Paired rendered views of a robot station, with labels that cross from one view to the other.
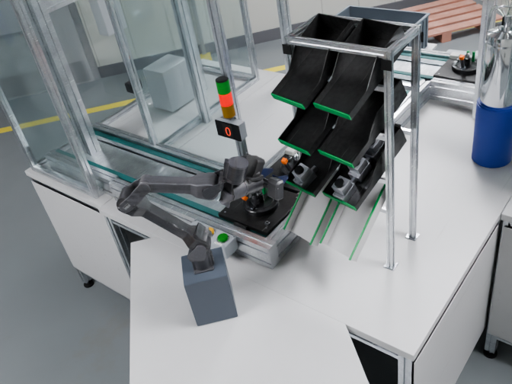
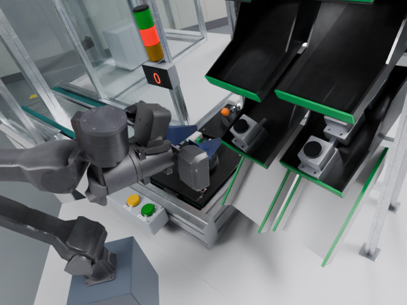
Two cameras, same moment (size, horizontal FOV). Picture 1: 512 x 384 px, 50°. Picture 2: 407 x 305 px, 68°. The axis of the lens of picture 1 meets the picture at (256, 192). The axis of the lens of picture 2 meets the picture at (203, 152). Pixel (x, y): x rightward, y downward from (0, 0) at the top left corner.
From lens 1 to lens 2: 1.17 m
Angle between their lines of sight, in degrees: 6
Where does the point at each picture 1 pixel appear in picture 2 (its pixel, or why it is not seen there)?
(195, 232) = (68, 236)
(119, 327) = not seen: hidden behind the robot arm
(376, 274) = (351, 266)
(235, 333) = not seen: outside the picture
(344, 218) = (309, 194)
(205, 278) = (98, 296)
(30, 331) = (25, 255)
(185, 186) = (11, 169)
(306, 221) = (252, 193)
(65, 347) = not seen: hidden behind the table
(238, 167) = (99, 131)
